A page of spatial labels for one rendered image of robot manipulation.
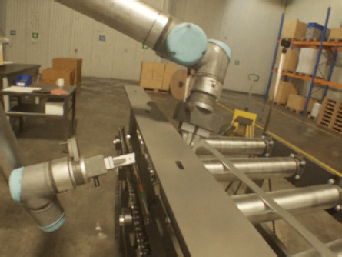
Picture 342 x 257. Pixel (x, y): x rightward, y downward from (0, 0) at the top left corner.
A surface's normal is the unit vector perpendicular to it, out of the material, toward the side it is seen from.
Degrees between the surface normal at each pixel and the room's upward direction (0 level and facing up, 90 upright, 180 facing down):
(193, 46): 92
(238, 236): 0
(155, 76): 90
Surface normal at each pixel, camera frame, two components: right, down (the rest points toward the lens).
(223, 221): 0.15, -0.94
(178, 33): 0.18, 0.36
